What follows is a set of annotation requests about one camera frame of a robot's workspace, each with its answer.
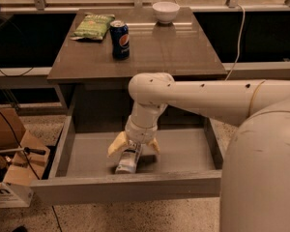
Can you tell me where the black cable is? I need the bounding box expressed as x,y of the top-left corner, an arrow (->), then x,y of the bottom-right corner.
0,104 -> 64,232

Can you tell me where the blue pepsi can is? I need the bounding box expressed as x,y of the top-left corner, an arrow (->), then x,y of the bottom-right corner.
110,20 -> 130,60

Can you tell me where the white bowl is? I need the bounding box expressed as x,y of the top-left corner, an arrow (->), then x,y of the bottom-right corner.
153,2 -> 180,24

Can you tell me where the white cable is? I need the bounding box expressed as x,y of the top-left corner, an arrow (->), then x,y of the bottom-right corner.
224,3 -> 246,81

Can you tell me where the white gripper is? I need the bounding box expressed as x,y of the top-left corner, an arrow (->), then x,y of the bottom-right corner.
107,117 -> 160,157

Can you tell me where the cardboard box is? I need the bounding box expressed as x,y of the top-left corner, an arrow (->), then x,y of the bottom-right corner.
0,108 -> 50,208

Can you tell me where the blue label plastic bottle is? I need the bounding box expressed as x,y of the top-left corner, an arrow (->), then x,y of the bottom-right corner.
115,143 -> 142,174

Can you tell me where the black handled tool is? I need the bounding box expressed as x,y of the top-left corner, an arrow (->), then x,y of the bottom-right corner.
0,147 -> 46,156

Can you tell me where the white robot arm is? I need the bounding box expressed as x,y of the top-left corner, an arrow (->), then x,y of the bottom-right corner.
108,72 -> 290,232

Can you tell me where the green chip bag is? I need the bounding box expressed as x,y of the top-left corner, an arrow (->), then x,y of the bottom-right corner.
71,14 -> 115,41

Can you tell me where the open grey top drawer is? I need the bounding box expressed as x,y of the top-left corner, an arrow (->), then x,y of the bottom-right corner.
31,109 -> 223,205

